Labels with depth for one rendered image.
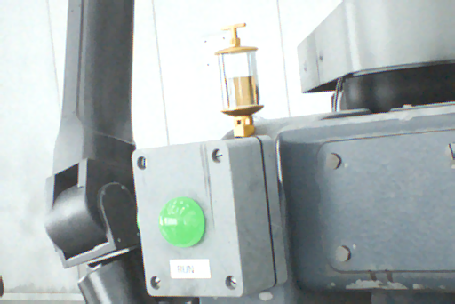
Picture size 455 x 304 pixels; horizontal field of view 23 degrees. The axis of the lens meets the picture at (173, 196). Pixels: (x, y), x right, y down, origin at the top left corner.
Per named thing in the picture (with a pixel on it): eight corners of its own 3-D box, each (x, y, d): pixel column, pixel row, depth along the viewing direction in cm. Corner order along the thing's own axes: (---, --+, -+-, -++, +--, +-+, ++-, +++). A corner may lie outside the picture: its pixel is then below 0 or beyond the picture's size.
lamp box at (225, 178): (147, 296, 69) (130, 150, 68) (193, 284, 72) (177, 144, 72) (243, 297, 64) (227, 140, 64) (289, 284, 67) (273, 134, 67)
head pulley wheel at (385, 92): (321, 117, 78) (317, 82, 78) (386, 110, 85) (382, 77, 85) (439, 104, 72) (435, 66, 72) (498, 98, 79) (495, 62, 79)
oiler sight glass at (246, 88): (215, 109, 73) (209, 55, 73) (238, 108, 75) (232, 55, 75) (245, 106, 71) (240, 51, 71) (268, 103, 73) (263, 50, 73)
